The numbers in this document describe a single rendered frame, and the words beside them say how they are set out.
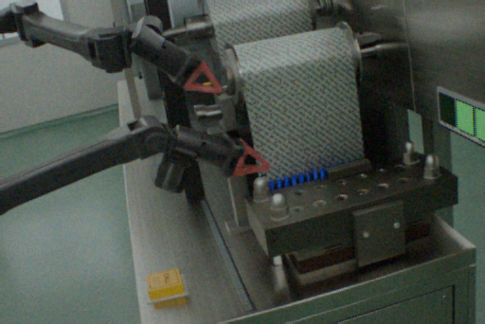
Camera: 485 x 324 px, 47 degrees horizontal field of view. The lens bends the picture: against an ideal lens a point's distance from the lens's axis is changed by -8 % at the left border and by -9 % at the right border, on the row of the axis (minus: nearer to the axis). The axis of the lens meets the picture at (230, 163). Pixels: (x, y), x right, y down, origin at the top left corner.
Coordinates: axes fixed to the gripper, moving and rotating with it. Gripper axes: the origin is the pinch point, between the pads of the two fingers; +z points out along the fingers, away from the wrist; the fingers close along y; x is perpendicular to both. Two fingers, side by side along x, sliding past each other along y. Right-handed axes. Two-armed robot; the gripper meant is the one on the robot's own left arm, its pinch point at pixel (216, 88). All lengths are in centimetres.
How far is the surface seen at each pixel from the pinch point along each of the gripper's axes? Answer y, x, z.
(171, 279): 14.9, -34.6, 9.5
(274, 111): 5.1, 2.8, 10.9
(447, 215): -7, 7, 74
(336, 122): 5.5, 8.4, 23.6
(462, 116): 35.0, 21.5, 28.0
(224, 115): -2.6, -3.7, 5.5
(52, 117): -555, -151, 15
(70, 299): -151, -136, 40
